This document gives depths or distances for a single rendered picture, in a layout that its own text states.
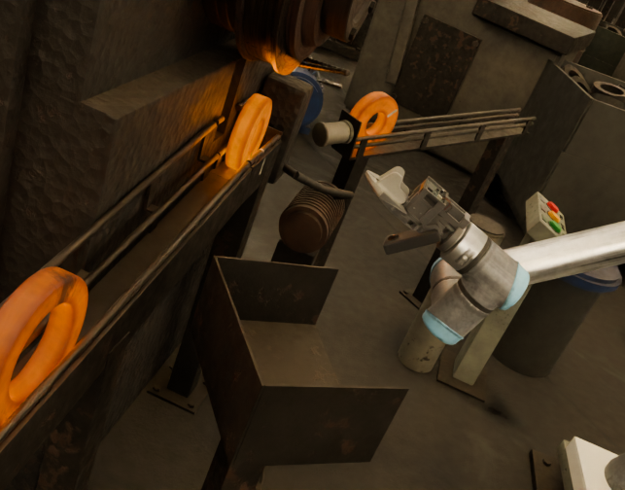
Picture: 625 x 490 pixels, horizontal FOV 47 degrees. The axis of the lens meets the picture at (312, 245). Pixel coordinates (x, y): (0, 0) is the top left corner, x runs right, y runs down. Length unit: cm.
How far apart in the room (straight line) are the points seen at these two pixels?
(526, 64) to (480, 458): 234
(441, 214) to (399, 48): 276
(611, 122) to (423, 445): 186
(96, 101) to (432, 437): 140
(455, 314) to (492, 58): 266
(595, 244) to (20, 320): 114
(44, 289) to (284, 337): 44
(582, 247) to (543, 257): 8
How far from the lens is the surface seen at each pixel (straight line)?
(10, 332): 79
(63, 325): 92
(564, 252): 156
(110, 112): 99
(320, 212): 172
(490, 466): 212
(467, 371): 232
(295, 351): 110
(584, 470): 202
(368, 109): 183
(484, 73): 398
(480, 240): 140
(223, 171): 143
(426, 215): 137
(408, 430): 206
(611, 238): 158
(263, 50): 125
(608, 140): 342
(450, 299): 144
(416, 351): 224
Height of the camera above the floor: 125
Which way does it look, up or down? 28 degrees down
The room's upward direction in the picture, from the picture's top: 22 degrees clockwise
